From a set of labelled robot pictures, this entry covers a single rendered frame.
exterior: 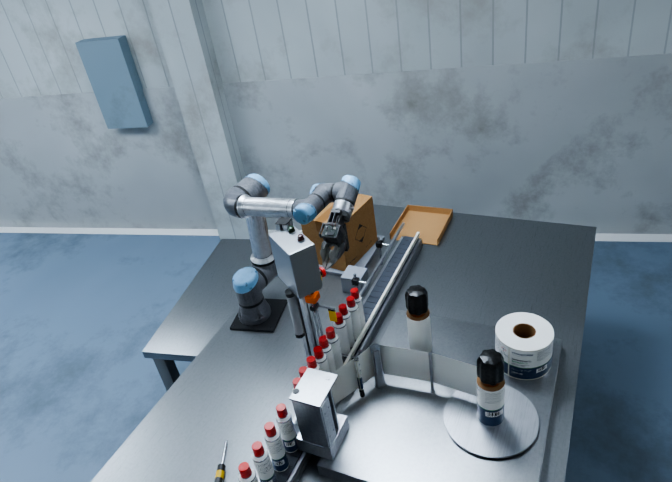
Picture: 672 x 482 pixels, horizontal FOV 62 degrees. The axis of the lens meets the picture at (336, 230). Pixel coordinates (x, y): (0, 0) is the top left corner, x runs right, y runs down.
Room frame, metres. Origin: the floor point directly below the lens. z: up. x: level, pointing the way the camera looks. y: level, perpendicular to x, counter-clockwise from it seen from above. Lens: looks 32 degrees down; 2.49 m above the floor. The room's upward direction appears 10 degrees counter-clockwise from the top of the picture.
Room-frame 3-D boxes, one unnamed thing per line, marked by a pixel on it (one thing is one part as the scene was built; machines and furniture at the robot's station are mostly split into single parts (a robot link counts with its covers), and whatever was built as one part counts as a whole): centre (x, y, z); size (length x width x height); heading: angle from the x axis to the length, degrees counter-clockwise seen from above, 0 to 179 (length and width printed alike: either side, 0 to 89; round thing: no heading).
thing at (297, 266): (1.62, 0.16, 1.38); 0.17 x 0.10 x 0.19; 26
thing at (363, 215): (2.41, -0.02, 0.99); 0.30 x 0.24 x 0.27; 142
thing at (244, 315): (2.03, 0.43, 0.89); 0.15 x 0.15 x 0.10
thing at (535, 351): (1.46, -0.61, 0.95); 0.20 x 0.20 x 0.14
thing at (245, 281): (2.04, 0.43, 1.01); 0.13 x 0.12 x 0.14; 145
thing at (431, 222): (2.54, -0.46, 0.85); 0.30 x 0.26 x 0.04; 150
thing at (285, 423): (1.25, 0.27, 0.98); 0.05 x 0.05 x 0.20
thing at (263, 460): (1.12, 0.34, 0.98); 0.05 x 0.05 x 0.20
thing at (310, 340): (1.71, 0.18, 1.16); 0.04 x 0.04 x 0.67; 60
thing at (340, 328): (1.65, 0.05, 0.98); 0.05 x 0.05 x 0.20
